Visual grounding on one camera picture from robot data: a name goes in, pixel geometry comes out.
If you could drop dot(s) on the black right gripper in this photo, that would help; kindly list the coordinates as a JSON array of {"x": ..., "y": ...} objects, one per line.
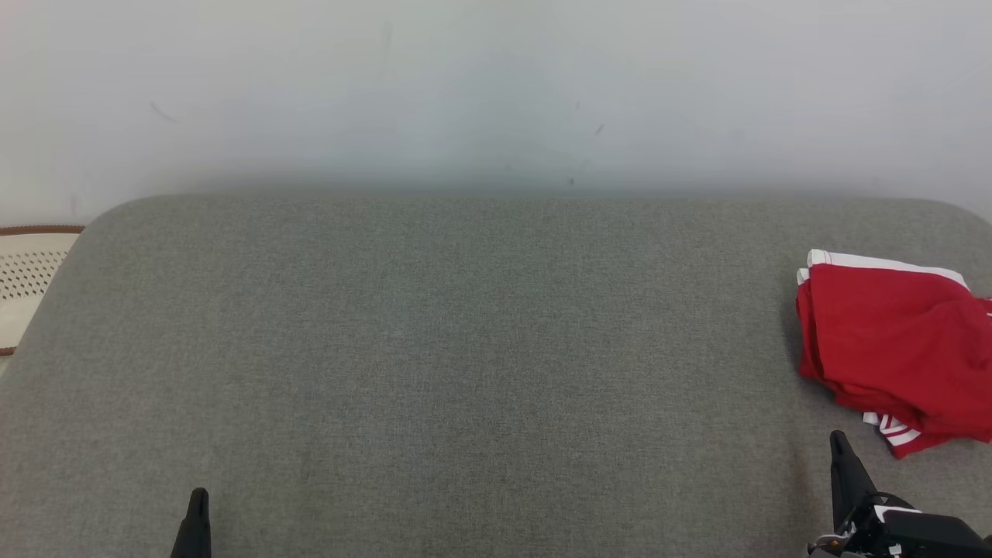
[{"x": 922, "y": 539}]

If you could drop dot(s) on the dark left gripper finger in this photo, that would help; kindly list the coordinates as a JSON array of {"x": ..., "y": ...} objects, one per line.
[{"x": 194, "y": 531}]

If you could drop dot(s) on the red Bulls 23 shorts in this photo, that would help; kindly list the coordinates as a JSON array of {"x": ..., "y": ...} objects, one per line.
[{"x": 891, "y": 333}]

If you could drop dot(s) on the cream laundry basket brown rim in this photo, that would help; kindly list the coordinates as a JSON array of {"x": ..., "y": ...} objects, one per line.
[{"x": 23, "y": 271}]

